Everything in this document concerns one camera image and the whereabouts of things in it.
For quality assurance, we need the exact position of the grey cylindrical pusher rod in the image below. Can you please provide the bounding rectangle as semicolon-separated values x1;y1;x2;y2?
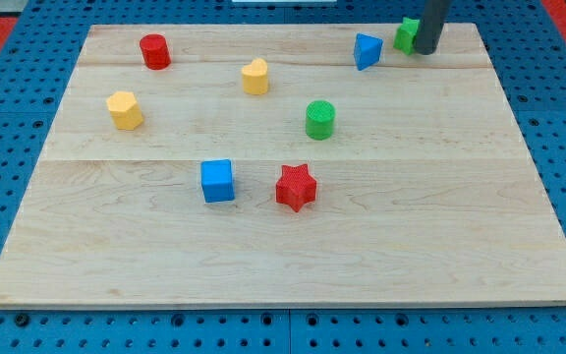
414;0;452;55

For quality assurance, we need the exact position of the blue triangle block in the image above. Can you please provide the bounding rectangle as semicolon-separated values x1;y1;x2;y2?
353;33;383;71

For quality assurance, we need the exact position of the red cylinder block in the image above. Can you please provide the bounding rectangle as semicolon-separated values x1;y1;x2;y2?
140;33;171;70

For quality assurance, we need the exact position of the green star block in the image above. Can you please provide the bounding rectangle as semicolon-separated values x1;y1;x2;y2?
393;17;420;55

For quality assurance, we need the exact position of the yellow hexagon block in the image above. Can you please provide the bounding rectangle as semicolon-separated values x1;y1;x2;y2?
106;91;144;131

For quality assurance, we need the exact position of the red star block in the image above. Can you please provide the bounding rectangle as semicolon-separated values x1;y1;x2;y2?
275;164;317;212

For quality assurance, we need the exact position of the light wooden board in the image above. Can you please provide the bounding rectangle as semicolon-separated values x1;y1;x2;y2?
0;23;566;310

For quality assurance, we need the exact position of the yellow heart block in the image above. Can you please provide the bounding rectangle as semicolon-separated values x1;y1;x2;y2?
241;58;269;95

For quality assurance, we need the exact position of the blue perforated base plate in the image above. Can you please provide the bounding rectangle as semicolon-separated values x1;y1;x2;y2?
0;1;566;353

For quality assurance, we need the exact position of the blue cube block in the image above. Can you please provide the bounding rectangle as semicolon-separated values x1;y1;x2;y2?
200;159;235;203

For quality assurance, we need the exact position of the green cylinder block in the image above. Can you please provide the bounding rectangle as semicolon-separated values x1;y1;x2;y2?
306;100;336;140

